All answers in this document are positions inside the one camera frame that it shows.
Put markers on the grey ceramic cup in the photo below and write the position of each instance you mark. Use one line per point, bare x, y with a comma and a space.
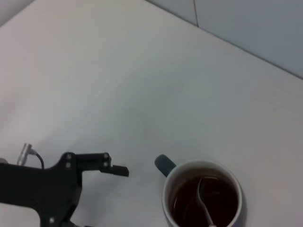
166, 189

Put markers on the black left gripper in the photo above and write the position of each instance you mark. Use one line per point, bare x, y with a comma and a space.
47, 189

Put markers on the dark brown liquid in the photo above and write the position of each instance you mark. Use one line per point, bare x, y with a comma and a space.
222, 201

